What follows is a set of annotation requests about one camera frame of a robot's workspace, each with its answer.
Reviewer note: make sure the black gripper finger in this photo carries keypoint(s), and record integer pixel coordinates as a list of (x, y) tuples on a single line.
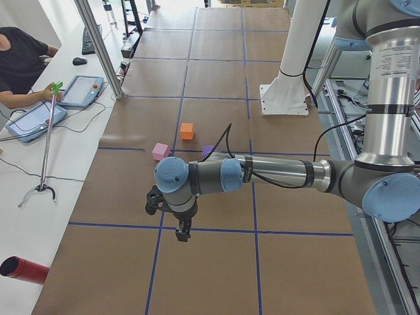
[(186, 230), (179, 234)]

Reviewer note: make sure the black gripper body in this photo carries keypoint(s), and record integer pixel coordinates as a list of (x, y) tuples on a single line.
[(184, 216)]

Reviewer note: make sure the purple foam cube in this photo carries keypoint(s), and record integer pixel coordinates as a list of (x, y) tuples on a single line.
[(206, 150)]

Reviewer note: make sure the orange foam cube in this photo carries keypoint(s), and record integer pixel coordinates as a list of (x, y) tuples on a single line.
[(187, 131)]

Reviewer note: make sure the silver reacher grabber tool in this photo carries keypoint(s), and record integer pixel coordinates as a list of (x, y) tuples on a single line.
[(43, 186)]

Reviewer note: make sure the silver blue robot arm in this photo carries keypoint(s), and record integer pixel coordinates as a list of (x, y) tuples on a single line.
[(390, 29)]

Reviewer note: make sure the person's hand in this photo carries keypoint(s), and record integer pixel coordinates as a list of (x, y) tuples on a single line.
[(47, 94)]

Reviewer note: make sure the pink foam cube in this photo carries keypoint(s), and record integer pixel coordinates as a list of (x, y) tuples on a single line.
[(160, 151)]

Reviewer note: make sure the blue teach pendant far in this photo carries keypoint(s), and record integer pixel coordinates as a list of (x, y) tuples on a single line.
[(82, 91)]

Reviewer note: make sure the blue teach pendant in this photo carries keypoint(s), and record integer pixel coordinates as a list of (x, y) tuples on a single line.
[(82, 91), (32, 124)]

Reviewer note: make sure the red cylinder tube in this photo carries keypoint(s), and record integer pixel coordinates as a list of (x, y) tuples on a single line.
[(25, 270)]

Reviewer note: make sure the blue teach pendant near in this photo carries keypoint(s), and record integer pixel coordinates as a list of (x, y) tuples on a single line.
[(32, 124)]

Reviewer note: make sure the black computer mouse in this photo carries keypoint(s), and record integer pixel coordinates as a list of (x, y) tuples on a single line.
[(79, 61)]

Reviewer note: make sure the black keyboard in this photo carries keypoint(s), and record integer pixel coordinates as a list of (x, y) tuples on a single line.
[(87, 43)]

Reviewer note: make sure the person in black shirt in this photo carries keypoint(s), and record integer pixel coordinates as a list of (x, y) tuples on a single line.
[(21, 66)]

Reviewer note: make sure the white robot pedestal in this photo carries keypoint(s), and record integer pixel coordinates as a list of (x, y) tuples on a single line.
[(286, 94)]

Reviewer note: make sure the aluminium side frame rail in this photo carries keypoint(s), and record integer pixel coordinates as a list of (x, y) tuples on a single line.
[(394, 246)]

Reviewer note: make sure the aluminium frame post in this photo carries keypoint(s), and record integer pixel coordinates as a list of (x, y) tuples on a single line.
[(89, 21)]

